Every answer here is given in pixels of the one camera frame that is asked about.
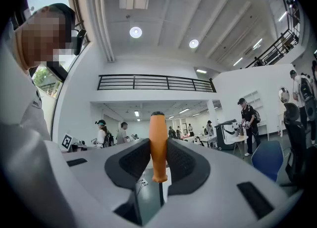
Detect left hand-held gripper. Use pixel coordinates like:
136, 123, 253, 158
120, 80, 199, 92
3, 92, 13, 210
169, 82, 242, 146
60, 133, 88, 152

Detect blue chair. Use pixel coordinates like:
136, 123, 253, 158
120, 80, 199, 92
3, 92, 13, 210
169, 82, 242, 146
251, 139, 285, 182

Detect white wall shelves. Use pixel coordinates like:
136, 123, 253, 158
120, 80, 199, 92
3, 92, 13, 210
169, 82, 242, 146
243, 90, 264, 125

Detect white round table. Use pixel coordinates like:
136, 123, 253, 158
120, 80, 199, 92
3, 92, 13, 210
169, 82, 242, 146
229, 135, 249, 159

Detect black office chair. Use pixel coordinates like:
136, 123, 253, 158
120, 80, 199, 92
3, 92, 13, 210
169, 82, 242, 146
279, 102, 317, 188

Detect person's grey shirt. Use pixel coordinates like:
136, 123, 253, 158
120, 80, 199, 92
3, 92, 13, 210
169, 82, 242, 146
0, 31, 77, 228

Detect round wall mirror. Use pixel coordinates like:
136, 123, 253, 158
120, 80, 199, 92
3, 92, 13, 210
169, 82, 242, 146
278, 87, 291, 104

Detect black head-mounted camera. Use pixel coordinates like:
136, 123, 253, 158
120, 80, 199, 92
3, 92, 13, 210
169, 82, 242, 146
73, 29, 87, 56

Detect person's head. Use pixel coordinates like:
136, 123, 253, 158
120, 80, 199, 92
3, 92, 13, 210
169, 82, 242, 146
14, 3, 76, 71

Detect black and white machine cart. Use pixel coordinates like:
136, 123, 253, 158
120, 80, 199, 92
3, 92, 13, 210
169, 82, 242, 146
214, 119, 240, 152

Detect black mezzanine railing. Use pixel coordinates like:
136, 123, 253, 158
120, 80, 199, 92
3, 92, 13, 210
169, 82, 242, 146
244, 27, 301, 69
97, 74, 217, 93

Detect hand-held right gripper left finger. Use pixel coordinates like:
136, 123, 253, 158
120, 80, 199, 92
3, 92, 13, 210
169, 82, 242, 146
44, 137, 152, 228

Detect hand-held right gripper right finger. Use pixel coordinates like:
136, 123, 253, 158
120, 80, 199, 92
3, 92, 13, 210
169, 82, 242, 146
148, 137, 305, 228

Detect orange small object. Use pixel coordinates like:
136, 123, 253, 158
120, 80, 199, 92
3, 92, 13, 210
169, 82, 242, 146
149, 111, 170, 208

